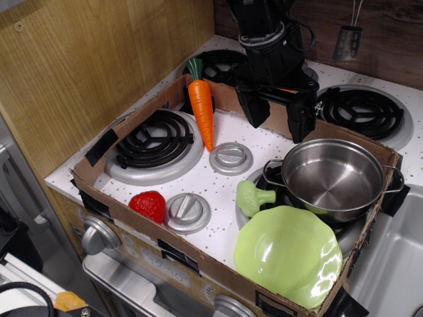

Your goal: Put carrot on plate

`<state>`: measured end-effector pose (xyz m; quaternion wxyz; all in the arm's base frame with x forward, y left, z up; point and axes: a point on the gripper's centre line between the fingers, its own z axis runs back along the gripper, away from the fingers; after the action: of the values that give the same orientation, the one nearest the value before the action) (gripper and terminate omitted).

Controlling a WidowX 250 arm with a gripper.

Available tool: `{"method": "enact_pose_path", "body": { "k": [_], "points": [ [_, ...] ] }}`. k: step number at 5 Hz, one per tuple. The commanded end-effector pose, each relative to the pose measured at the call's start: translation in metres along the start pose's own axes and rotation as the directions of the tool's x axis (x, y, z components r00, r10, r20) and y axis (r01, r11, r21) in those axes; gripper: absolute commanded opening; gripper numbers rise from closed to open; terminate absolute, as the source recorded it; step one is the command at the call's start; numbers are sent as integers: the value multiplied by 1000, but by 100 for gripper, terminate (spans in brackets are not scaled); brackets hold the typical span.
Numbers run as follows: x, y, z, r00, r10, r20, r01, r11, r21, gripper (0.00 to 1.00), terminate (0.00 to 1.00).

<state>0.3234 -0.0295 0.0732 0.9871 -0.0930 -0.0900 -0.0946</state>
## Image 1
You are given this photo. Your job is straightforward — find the light green plastic plate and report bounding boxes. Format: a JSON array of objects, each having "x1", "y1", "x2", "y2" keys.
[{"x1": 233, "y1": 205, "x2": 343, "y2": 310}]

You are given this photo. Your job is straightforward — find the black back left burner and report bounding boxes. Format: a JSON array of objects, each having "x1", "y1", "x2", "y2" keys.
[{"x1": 194, "y1": 50, "x2": 248, "y2": 87}]

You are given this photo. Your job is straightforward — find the green toy broccoli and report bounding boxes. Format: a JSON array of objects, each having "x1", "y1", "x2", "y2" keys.
[{"x1": 235, "y1": 180, "x2": 276, "y2": 218}]

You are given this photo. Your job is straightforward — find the hanging metal grater utensil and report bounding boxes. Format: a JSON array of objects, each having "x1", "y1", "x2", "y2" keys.
[{"x1": 332, "y1": 1, "x2": 363, "y2": 62}]

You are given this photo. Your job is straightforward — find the stainless steel pot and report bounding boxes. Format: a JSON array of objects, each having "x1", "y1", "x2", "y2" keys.
[{"x1": 262, "y1": 138, "x2": 404, "y2": 223}]

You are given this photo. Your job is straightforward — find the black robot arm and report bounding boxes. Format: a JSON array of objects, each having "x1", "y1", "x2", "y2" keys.
[{"x1": 228, "y1": 1, "x2": 319, "y2": 143}]

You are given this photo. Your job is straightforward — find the silver oven front knob left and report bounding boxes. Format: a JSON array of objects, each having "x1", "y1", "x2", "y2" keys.
[{"x1": 81, "y1": 216, "x2": 122, "y2": 256}]

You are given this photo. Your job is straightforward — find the brown cardboard fence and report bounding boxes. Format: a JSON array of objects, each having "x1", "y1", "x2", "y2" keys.
[{"x1": 73, "y1": 75, "x2": 401, "y2": 316}]

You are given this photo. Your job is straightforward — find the orange sponge piece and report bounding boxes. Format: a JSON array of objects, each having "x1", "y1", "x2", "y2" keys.
[{"x1": 54, "y1": 291, "x2": 87, "y2": 312}]

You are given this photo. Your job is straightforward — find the grey toy sink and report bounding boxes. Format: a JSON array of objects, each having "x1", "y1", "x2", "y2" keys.
[{"x1": 348, "y1": 184, "x2": 422, "y2": 316}]

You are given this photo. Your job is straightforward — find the black back right burner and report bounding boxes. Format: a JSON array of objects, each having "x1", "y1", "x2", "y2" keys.
[{"x1": 318, "y1": 85, "x2": 414, "y2": 150}]

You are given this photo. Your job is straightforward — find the black front left burner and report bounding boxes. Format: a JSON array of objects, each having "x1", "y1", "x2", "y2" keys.
[{"x1": 105, "y1": 109, "x2": 204, "y2": 186}]

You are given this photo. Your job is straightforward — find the red toy strawberry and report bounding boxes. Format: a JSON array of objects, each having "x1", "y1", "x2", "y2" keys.
[{"x1": 128, "y1": 191, "x2": 166, "y2": 224}]

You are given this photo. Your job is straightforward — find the silver stove knob upper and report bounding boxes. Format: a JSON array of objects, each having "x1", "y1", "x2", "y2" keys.
[{"x1": 209, "y1": 142, "x2": 254, "y2": 176}]

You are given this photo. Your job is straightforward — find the silver oven door handle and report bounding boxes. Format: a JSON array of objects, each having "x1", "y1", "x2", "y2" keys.
[{"x1": 83, "y1": 252, "x2": 173, "y2": 317}]

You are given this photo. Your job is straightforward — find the black cable loop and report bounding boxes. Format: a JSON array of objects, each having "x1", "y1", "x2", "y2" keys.
[{"x1": 0, "y1": 281, "x2": 56, "y2": 317}]

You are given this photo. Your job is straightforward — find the silver oven knob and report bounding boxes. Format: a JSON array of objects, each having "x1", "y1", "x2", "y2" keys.
[
  {"x1": 81, "y1": 216, "x2": 122, "y2": 256},
  {"x1": 212, "y1": 295, "x2": 254, "y2": 317}
]

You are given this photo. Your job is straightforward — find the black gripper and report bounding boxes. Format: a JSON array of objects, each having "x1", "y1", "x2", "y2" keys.
[{"x1": 232, "y1": 41, "x2": 319, "y2": 143}]

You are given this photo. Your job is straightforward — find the orange plastic toy carrot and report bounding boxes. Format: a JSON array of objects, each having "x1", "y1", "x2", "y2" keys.
[{"x1": 186, "y1": 57, "x2": 214, "y2": 152}]

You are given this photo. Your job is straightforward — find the silver stove knob lower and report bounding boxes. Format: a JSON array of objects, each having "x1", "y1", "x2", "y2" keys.
[{"x1": 163, "y1": 193, "x2": 212, "y2": 234}]

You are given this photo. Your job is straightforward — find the silver oven front knob right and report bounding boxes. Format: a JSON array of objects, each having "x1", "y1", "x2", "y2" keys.
[{"x1": 212, "y1": 295, "x2": 254, "y2": 317}]

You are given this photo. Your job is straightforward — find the silver stove knob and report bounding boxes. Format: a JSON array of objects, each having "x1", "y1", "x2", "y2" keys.
[
  {"x1": 163, "y1": 193, "x2": 212, "y2": 234},
  {"x1": 209, "y1": 142, "x2": 254, "y2": 176}
]

